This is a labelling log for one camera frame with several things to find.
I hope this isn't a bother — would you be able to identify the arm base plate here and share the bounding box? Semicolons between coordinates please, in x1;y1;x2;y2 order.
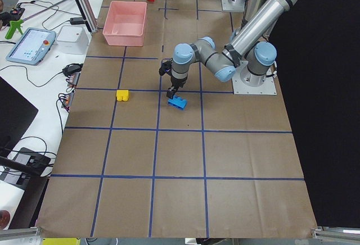
221;0;245;12
232;61;277;96

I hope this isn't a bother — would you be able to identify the yellow toy block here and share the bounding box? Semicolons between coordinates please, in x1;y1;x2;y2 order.
116;89;130;102

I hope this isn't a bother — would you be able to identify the teach pendant tablet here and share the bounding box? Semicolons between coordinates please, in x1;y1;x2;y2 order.
6;28;57;66

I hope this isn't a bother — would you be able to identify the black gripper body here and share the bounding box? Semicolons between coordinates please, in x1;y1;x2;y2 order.
159;59;187;89

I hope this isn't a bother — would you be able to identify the white box device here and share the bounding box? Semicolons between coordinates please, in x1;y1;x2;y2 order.
56;25;89;55

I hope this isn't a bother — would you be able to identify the aluminium frame post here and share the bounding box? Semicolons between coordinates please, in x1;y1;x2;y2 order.
75;0;98;33

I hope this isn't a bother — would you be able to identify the blue toy block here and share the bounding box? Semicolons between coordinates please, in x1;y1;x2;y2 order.
168;95;187;110

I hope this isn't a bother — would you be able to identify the black monitor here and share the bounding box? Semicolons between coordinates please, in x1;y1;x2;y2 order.
0;78;38;157

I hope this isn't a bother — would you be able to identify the green plastic clamp tool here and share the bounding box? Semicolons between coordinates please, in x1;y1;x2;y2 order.
5;19;24;39

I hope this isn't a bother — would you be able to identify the pink plastic box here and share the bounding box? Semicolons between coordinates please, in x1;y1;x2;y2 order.
102;1;147;47

